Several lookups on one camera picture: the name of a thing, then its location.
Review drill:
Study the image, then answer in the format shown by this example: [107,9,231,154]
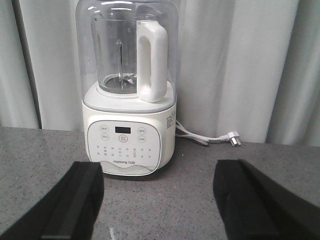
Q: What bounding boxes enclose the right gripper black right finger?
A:
[212,159,320,240]

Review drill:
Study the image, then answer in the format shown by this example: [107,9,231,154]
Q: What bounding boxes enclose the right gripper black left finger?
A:
[0,161,104,240]

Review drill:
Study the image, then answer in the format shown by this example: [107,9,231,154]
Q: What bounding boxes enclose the grey pleated curtain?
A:
[0,0,320,146]

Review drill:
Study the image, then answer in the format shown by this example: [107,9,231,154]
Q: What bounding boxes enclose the white blender with clear jar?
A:
[75,0,179,177]

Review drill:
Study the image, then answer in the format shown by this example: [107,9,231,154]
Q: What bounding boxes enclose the white power cord with plug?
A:
[174,118,243,148]

